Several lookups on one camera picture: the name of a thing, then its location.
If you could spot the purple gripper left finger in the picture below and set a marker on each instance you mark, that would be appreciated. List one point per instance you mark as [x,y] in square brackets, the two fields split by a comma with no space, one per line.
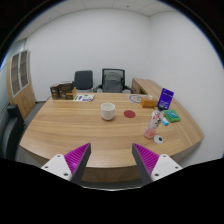
[71,166]

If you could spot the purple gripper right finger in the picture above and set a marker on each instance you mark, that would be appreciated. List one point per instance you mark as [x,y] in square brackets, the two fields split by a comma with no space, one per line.
[152,166]

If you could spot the clear water bottle pink label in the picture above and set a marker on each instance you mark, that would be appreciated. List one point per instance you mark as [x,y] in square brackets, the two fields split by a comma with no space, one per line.
[155,120]

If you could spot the white bottle cap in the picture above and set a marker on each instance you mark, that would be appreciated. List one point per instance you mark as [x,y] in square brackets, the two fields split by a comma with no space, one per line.
[158,139]

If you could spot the small blue white item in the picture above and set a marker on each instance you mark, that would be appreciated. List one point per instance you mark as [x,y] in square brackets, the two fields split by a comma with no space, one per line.
[165,121]

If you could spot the red round coaster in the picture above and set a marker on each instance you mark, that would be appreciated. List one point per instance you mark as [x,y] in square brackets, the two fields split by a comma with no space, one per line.
[129,114]

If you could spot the green book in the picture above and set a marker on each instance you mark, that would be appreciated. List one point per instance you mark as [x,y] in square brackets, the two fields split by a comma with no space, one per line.
[172,116]

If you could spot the wooden tissue box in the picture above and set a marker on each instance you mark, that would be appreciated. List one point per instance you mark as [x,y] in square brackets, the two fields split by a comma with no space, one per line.
[147,102]

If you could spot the white ceramic cup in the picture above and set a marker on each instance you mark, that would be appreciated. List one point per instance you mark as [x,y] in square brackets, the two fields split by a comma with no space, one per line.
[107,111]

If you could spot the round white plate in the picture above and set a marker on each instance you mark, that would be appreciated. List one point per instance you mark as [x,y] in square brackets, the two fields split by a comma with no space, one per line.
[135,98]

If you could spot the purple upright box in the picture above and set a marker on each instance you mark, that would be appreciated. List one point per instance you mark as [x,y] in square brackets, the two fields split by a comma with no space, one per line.
[165,98]

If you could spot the dark brown box right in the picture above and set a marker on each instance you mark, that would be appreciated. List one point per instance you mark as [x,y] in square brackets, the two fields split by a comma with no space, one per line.
[67,90]

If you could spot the dark brown box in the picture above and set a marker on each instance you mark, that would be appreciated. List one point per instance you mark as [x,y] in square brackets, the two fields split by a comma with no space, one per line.
[54,89]
[67,90]

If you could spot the black chair at left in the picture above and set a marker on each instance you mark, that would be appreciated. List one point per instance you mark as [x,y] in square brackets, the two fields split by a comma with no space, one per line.
[11,130]

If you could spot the dark brown box left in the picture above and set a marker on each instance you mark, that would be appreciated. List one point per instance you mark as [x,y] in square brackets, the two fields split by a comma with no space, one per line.
[54,89]

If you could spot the wooden side desk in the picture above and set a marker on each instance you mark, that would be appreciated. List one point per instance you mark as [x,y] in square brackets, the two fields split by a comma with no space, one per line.
[146,87]

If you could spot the dark grey office chair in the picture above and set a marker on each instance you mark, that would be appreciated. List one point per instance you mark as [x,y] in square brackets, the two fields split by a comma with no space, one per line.
[83,80]

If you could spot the wooden cabinet with glass doors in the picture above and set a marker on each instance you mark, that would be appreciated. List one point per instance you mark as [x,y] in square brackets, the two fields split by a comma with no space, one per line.
[19,84]

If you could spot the black mesh office chair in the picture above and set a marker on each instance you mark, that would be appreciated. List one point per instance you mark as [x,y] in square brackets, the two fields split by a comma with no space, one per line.
[113,81]

